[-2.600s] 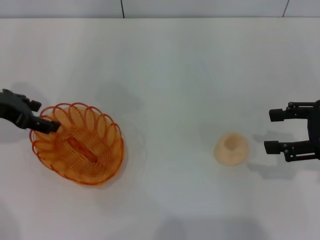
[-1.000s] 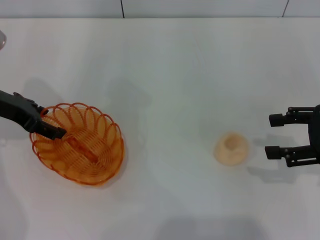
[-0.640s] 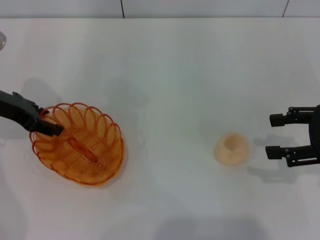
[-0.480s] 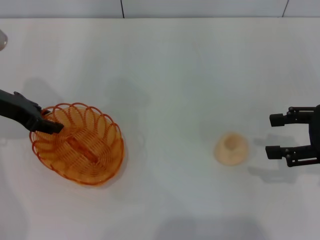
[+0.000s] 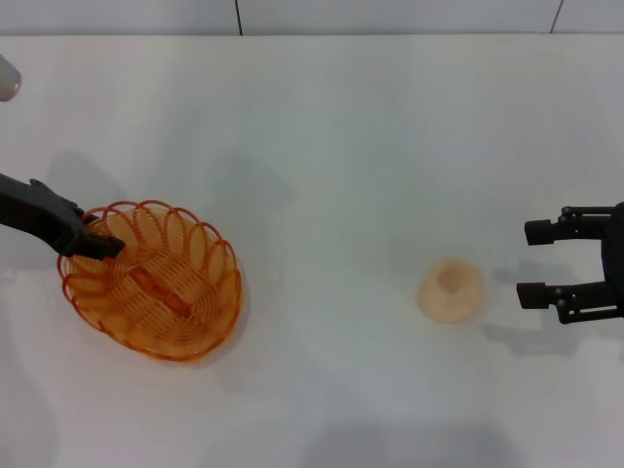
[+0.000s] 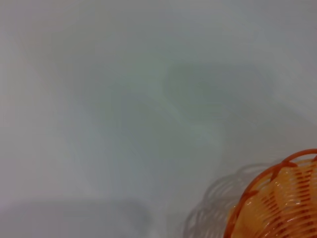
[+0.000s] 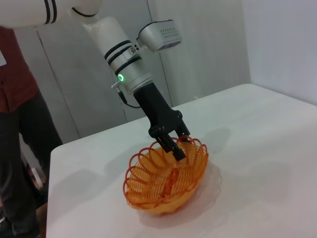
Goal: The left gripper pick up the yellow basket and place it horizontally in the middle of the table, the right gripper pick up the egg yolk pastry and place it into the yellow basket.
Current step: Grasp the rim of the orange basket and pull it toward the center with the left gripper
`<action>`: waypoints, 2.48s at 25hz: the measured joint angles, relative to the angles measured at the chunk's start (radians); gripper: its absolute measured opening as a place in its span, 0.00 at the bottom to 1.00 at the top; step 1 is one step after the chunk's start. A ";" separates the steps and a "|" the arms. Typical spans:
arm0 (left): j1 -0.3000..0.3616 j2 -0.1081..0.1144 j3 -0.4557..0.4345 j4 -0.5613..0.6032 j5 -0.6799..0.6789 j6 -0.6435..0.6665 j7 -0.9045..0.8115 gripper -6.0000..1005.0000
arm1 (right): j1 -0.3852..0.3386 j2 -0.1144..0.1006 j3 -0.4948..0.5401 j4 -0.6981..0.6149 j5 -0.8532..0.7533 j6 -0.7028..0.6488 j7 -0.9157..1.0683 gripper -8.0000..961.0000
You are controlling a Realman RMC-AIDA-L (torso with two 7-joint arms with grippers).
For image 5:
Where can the orange woven plastic basket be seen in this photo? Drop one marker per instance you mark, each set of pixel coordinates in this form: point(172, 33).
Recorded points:
point(161, 292)

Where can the beige round bread bun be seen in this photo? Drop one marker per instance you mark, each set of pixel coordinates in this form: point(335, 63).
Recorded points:
point(451, 297)

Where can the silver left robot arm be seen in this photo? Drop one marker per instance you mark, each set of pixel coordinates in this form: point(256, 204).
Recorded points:
point(7, 78)

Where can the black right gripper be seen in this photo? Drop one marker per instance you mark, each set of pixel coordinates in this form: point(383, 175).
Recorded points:
point(615, 248)

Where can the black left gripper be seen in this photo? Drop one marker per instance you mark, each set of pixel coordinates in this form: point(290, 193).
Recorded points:
point(39, 214)

